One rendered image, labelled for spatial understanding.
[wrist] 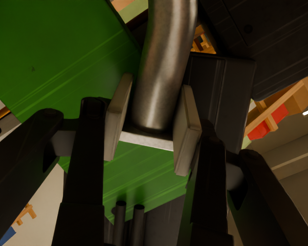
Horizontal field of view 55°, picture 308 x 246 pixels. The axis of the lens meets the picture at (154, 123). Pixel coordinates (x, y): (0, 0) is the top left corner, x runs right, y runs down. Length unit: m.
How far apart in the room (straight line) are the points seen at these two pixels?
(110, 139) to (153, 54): 0.06
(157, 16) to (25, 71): 0.11
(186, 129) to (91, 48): 0.10
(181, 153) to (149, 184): 0.11
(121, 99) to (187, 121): 0.04
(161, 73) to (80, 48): 0.07
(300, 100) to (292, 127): 5.43
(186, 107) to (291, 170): 7.65
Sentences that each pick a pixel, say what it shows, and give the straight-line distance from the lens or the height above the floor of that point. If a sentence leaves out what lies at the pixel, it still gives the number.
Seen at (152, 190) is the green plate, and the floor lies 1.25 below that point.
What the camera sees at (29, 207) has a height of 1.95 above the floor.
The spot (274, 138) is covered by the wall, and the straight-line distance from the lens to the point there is 9.68.
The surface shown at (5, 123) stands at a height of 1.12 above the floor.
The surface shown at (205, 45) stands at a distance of 8.66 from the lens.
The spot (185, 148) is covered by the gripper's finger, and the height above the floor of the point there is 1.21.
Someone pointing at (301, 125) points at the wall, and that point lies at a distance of 9.68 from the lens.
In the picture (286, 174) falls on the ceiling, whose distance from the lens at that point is 7.83.
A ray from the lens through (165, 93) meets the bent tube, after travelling 0.19.
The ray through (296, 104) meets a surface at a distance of 4.17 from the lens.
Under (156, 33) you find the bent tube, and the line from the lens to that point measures 0.18.
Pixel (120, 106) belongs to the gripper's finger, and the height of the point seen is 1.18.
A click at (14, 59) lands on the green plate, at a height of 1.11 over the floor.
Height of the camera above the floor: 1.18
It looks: 6 degrees up
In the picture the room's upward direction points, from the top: 149 degrees clockwise
